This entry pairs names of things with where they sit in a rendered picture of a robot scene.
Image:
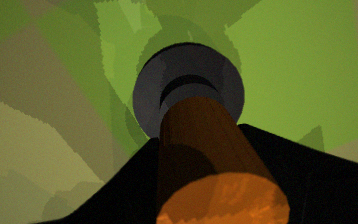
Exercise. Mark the orange knob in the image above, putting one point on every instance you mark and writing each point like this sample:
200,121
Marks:
209,173

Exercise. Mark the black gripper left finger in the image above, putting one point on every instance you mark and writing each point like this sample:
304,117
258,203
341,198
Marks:
127,198

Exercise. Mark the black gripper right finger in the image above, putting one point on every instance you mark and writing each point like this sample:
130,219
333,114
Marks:
320,188

